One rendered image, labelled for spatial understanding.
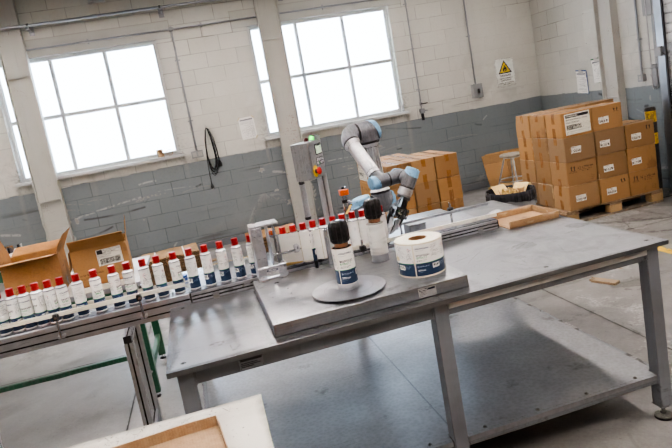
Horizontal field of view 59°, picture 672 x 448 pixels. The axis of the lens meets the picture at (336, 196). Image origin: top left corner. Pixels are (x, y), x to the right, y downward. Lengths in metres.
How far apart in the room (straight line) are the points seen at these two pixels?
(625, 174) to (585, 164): 0.51
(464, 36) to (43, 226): 6.32
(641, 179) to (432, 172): 2.18
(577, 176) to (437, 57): 3.31
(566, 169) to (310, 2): 4.16
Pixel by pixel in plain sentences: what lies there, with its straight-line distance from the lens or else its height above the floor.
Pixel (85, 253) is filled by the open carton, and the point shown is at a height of 1.00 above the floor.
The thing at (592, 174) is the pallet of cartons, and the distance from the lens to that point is 6.67.
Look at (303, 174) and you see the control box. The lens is 3.01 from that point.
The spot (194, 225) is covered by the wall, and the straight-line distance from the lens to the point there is 8.38.
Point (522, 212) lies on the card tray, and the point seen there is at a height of 0.84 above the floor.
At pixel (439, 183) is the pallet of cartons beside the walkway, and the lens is 6.57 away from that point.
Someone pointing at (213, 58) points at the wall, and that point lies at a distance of 8.33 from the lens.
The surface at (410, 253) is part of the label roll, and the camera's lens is 2.49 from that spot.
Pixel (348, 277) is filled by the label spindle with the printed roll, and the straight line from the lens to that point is 2.44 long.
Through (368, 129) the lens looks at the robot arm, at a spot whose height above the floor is 1.46.
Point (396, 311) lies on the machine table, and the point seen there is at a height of 0.83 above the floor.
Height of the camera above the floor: 1.64
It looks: 9 degrees down
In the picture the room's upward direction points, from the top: 10 degrees counter-clockwise
